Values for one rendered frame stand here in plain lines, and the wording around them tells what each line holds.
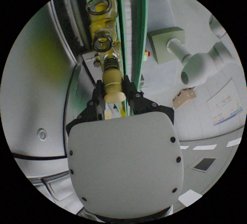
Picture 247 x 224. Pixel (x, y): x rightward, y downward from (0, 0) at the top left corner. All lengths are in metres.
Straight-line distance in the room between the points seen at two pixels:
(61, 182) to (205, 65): 0.46
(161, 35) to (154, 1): 0.25
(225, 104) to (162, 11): 3.56
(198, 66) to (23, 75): 0.42
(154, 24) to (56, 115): 0.61
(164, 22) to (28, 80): 0.64
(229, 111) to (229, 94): 0.59
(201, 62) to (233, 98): 3.39
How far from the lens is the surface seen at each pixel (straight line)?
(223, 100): 3.75
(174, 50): 0.53
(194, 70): 0.33
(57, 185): 0.19
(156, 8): 0.57
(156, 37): 0.51
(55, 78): 0.20
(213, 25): 0.26
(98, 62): 0.29
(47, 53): 0.20
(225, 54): 0.34
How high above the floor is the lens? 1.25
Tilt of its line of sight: 26 degrees down
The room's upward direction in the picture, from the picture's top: 170 degrees clockwise
